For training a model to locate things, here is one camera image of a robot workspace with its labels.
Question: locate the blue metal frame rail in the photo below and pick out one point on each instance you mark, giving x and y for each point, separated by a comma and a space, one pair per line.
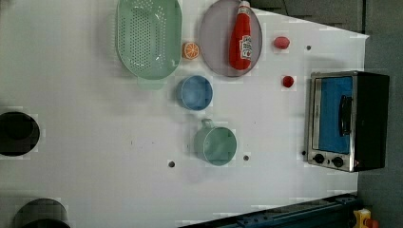
332, 212

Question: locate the green perforated colander basket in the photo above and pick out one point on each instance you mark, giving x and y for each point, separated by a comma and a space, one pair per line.
149, 37

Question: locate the yellow red button box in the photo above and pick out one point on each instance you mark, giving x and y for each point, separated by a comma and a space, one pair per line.
364, 219

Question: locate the blue bowl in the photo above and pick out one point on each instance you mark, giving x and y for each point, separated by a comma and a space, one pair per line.
194, 93

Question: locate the red strawberry toy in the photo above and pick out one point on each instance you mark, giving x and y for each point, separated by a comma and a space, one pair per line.
288, 81

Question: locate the pink strawberry toy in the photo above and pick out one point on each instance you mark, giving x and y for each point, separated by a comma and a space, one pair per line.
281, 42

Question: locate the orange slice toy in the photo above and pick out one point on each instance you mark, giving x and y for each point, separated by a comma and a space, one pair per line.
190, 50

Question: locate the green mug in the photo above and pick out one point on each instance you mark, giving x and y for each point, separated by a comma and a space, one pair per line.
216, 145

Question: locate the black round robot base lower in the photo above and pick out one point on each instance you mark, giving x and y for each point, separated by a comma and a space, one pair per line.
41, 213

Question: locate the black silver toaster oven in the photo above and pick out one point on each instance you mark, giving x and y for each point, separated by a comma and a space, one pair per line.
348, 120

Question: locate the grey round plate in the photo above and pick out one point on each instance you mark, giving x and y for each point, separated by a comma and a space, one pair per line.
215, 33

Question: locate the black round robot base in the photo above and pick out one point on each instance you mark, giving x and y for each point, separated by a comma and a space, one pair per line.
19, 134

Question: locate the red ketchup bottle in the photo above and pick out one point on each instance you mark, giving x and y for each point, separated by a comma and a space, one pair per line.
240, 47

